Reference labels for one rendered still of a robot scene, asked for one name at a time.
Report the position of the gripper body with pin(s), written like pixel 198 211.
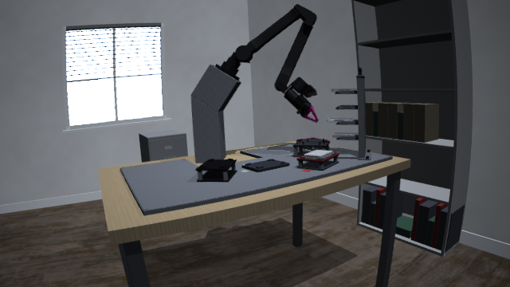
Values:
pixel 302 109

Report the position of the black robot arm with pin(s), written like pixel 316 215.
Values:
pixel 245 53

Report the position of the white well plate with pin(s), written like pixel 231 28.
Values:
pixel 318 154

